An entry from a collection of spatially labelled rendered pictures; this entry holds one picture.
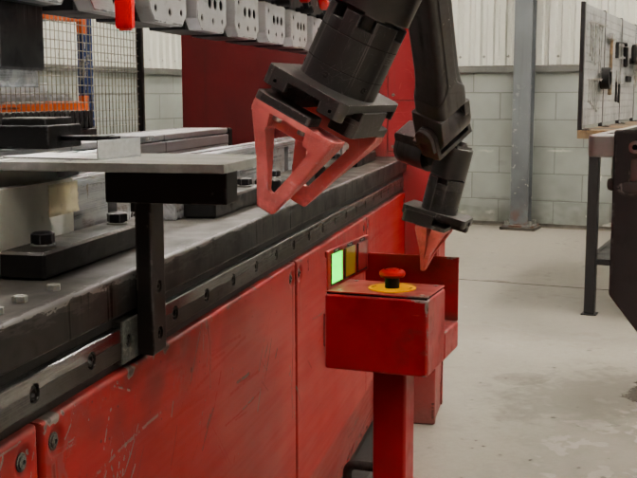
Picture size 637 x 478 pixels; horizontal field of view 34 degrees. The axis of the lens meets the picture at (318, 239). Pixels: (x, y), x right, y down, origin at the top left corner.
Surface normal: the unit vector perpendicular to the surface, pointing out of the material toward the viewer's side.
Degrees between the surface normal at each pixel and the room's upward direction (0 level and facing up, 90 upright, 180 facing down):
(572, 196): 90
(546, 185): 90
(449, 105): 109
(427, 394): 90
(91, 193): 90
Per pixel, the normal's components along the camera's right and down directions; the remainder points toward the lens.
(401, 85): -0.22, 0.14
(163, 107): 0.91, 0.05
